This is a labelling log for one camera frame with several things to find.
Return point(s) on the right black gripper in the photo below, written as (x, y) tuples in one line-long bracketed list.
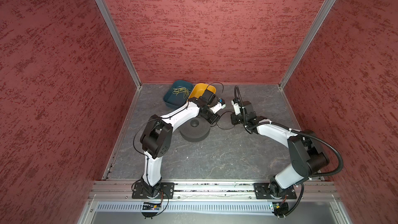
[(234, 121)]

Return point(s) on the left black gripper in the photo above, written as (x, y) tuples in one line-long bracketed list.
[(214, 118)]

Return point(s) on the grey cable spool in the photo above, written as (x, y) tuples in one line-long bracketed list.
[(195, 130)]

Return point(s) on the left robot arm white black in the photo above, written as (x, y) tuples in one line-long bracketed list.
[(157, 136)]

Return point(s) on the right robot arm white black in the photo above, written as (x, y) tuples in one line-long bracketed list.
[(307, 155)]

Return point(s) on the yellow plastic bin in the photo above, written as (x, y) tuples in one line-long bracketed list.
[(199, 90)]

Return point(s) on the teal plastic bin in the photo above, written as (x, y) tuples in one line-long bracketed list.
[(178, 94)]

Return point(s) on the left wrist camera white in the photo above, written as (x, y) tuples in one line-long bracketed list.
[(221, 104)]

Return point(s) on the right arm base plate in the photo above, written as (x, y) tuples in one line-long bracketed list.
[(261, 190)]

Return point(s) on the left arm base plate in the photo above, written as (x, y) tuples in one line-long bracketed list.
[(140, 190)]

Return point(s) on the white vented cable duct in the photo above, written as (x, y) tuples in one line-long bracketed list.
[(250, 208)]

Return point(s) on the aluminium front rail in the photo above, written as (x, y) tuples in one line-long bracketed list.
[(213, 190)]

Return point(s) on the left aluminium corner post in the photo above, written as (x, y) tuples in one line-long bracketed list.
[(104, 10)]

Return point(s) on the aluminium corner post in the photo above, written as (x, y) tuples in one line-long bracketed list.
[(104, 10), (313, 30)]

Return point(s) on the right aluminium corner post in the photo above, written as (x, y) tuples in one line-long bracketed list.
[(313, 30)]

